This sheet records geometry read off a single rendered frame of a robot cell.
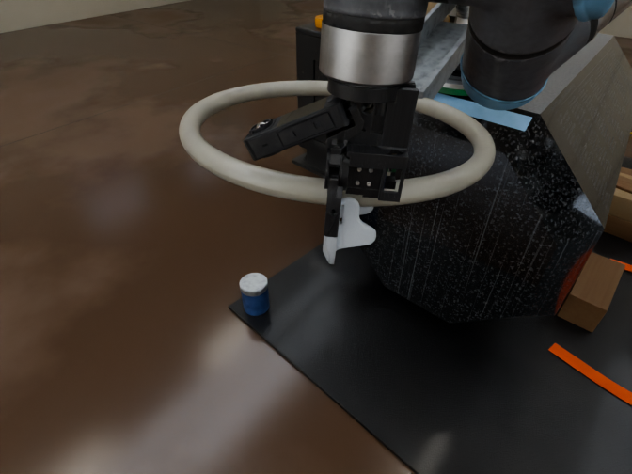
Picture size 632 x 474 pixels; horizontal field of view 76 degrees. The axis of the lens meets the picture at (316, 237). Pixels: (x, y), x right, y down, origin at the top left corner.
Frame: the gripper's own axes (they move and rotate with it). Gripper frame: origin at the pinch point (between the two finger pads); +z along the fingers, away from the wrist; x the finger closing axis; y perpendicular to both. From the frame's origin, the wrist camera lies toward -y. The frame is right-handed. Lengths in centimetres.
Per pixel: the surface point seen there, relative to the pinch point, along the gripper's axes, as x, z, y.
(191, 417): 23, 87, -36
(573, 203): 48, 17, 59
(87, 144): 194, 83, -159
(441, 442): 20, 81, 38
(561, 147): 56, 6, 55
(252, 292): 61, 70, -24
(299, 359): 44, 82, -5
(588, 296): 68, 63, 93
